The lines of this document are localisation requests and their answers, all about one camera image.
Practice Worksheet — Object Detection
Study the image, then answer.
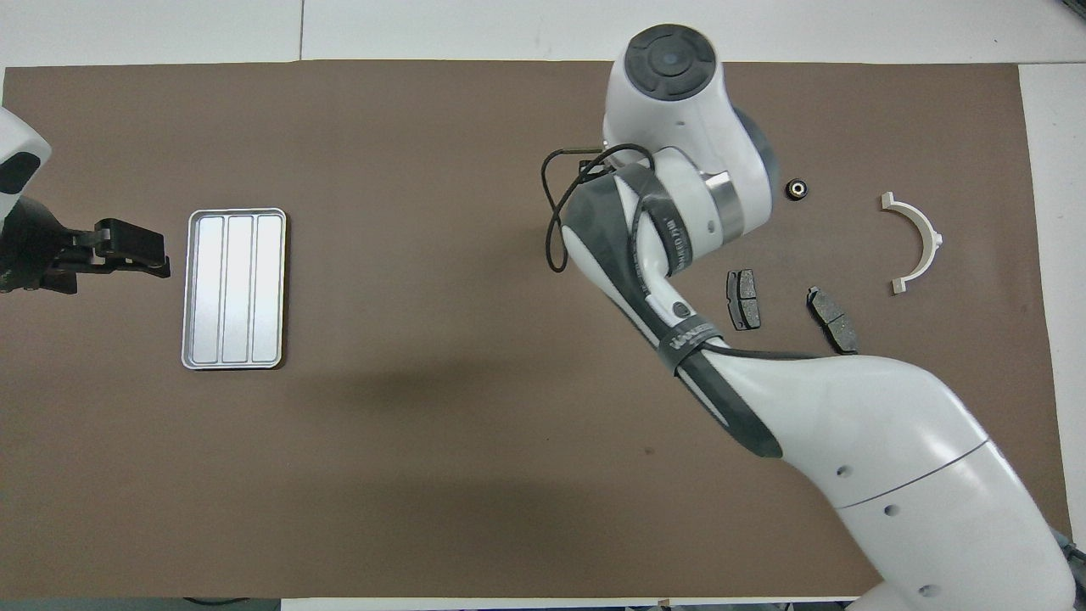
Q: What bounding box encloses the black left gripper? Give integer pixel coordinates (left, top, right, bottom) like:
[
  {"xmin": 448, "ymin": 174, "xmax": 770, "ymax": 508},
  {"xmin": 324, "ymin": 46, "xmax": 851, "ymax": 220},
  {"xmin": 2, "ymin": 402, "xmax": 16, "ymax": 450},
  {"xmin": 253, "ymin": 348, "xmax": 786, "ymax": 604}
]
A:
[{"xmin": 0, "ymin": 195, "xmax": 171, "ymax": 295}]

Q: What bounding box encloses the long grey brake pad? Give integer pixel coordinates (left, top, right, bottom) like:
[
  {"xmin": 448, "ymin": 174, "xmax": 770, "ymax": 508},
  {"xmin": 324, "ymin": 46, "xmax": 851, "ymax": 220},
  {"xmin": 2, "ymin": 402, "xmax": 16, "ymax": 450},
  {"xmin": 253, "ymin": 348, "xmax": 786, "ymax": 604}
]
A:
[{"xmin": 806, "ymin": 286, "xmax": 859, "ymax": 356}]

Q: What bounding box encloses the silver metal tray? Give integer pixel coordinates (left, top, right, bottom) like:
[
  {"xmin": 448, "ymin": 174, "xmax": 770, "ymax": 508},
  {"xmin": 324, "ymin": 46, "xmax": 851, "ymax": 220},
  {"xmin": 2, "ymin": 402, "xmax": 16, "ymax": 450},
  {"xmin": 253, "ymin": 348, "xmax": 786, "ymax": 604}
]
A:
[{"xmin": 181, "ymin": 208, "xmax": 288, "ymax": 371}]

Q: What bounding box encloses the brown table mat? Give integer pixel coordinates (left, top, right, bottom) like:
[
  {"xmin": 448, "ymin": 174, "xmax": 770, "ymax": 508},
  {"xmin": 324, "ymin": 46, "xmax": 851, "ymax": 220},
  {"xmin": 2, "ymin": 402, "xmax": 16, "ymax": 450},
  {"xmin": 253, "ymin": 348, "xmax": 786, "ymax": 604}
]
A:
[{"xmin": 0, "ymin": 59, "xmax": 1078, "ymax": 599}]

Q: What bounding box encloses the short grey brake pad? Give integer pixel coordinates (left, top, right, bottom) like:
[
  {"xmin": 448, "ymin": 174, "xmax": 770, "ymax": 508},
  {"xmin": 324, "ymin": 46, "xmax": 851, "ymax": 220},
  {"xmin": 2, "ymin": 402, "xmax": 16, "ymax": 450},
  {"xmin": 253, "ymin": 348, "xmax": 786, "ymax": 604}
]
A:
[{"xmin": 725, "ymin": 269, "xmax": 762, "ymax": 332}]

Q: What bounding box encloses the white semicircular bracket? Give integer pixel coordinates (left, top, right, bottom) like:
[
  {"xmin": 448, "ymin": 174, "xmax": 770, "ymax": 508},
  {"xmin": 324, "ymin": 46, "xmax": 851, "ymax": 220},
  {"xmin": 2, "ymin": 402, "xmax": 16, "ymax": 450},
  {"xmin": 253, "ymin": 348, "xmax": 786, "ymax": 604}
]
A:
[{"xmin": 880, "ymin": 192, "xmax": 944, "ymax": 295}]

